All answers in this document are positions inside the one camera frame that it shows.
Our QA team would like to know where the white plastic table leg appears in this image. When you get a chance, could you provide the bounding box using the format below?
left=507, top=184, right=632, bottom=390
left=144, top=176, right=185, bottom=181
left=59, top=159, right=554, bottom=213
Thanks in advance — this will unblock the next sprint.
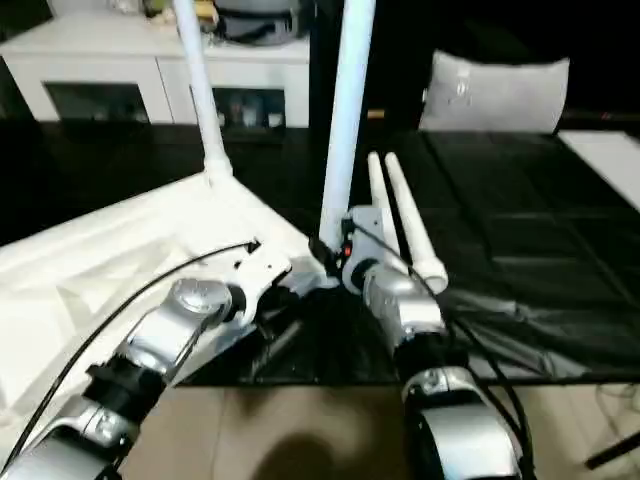
left=367, top=153, right=413, bottom=269
left=173, top=0, right=234, bottom=183
left=384, top=152, right=449, bottom=292
left=318, top=0, right=377, bottom=253

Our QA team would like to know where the white plastic table top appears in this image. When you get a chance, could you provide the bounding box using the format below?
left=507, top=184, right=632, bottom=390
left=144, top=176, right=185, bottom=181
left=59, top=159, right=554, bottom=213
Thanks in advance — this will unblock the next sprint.
left=0, top=170, right=343, bottom=433

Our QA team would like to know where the grey pillow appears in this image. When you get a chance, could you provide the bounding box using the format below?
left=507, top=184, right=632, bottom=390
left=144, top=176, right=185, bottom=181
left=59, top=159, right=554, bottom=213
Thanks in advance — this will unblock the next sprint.
left=418, top=50, right=571, bottom=134

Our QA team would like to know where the white flat board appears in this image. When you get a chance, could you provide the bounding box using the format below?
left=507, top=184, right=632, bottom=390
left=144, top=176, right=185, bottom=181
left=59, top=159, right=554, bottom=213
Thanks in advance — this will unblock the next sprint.
left=558, top=130, right=640, bottom=206

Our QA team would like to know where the white sideboard cabinet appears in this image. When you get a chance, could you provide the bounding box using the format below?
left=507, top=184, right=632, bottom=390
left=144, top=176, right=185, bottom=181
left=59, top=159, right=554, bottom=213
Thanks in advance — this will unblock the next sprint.
left=0, top=8, right=313, bottom=129

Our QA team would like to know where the colourful clutter bundle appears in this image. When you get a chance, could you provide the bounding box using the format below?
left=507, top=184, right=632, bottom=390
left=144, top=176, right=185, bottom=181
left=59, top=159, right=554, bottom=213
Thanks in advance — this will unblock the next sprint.
left=145, top=0, right=221, bottom=29

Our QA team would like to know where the black floor stand leg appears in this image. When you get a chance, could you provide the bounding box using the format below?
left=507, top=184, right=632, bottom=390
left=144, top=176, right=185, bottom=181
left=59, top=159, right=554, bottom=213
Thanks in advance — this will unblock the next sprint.
left=585, top=438, right=640, bottom=471

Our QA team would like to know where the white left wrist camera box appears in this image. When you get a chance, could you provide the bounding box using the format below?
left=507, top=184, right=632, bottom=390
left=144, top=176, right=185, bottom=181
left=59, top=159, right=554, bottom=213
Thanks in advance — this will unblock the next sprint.
left=232, top=243, right=294, bottom=301

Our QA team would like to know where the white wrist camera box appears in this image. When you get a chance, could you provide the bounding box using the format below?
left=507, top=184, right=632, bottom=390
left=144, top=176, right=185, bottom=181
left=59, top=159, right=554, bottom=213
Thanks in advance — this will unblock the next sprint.
left=343, top=205, right=390, bottom=263
left=232, top=243, right=294, bottom=301

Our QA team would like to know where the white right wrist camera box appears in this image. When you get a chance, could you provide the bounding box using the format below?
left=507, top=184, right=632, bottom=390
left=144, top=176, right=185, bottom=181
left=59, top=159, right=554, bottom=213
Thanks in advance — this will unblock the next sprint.
left=343, top=205, right=390, bottom=263

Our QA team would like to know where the grey bag with black strap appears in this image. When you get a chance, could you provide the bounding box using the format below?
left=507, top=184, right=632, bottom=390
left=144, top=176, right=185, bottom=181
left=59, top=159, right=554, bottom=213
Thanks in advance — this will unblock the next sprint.
left=215, top=0, right=313, bottom=46

